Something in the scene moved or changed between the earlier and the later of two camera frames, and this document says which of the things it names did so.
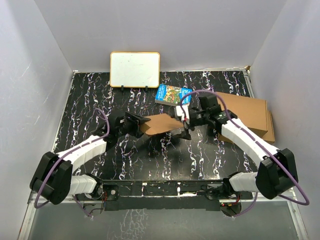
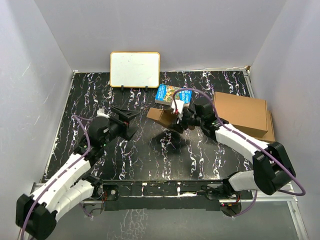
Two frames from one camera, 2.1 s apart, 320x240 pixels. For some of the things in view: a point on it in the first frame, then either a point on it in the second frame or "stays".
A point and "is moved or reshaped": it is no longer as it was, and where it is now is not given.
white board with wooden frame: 135,69 stays
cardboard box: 160,123 is moved or reshaped
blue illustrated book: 172,95 stays
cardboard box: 251,112 stays
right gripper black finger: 184,135 to 177,127
